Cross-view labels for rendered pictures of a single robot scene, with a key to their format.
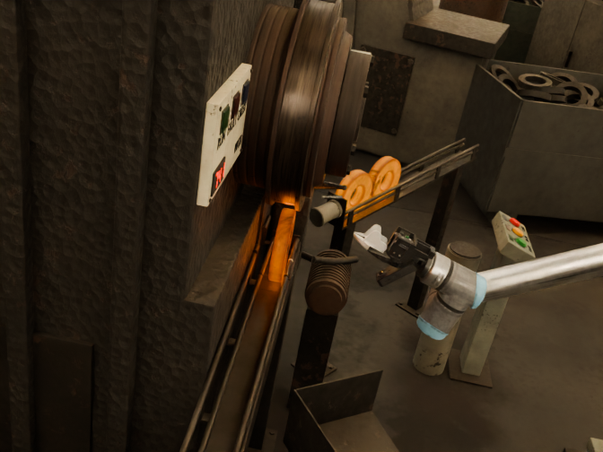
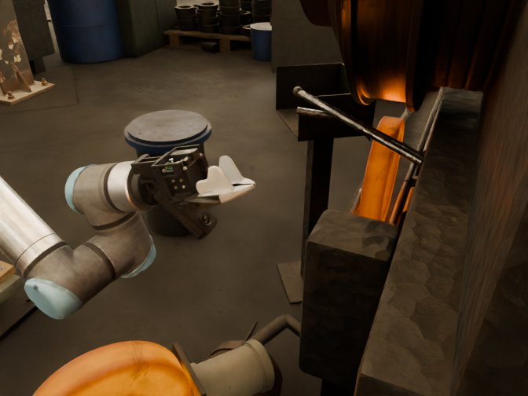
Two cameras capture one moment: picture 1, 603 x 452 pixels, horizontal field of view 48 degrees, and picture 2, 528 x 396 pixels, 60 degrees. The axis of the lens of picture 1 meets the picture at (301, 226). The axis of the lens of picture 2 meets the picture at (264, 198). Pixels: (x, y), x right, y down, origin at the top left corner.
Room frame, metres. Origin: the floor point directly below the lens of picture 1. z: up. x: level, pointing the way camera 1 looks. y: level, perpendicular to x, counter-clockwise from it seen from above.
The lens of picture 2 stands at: (2.15, 0.09, 1.12)
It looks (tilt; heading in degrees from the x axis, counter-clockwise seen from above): 33 degrees down; 201
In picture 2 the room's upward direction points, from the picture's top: straight up
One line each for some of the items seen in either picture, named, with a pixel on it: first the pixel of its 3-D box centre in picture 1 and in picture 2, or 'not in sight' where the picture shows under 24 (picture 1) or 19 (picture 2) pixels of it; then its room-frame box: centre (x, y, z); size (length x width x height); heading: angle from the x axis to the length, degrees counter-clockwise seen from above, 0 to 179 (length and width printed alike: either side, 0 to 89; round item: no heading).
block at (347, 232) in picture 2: (287, 226); (347, 304); (1.71, 0.04, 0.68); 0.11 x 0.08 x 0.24; 87
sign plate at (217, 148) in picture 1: (226, 130); not in sight; (1.14, 0.16, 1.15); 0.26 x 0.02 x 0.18; 177
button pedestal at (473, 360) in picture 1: (492, 302); not in sight; (2.11, -0.73, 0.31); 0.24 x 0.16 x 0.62; 177
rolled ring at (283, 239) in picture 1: (282, 245); (382, 174); (1.47, 0.04, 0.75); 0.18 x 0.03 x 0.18; 178
